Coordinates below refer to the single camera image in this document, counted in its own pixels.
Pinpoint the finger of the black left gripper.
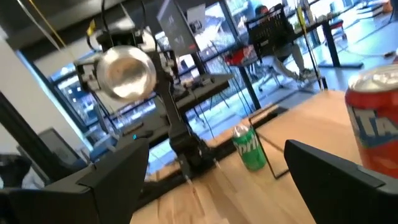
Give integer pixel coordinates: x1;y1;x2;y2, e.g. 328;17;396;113
75;60;100;93

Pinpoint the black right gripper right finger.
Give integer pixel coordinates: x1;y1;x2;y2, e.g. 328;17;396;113
284;139;398;224

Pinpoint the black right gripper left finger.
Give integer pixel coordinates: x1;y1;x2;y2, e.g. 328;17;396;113
0;138;150;224

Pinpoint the green soda can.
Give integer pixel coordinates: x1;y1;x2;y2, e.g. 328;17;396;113
231;124;268;172
95;45;157;103

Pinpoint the red soda can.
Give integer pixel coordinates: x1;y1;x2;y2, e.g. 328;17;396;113
344;63;398;180

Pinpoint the dark grey monitor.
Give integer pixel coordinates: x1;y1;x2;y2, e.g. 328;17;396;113
156;0;200;57

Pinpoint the red fabric item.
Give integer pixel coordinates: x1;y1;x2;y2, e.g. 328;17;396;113
224;46;254;67

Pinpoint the person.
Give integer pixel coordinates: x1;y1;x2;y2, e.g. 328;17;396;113
253;3;317;82

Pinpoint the black leg desk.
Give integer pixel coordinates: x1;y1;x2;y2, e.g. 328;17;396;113
292;14;364;70

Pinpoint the yellow cable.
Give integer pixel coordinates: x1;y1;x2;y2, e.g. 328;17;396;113
27;0;68;49

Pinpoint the black aluminium table frame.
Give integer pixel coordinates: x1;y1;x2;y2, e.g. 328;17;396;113
133;105;290;214

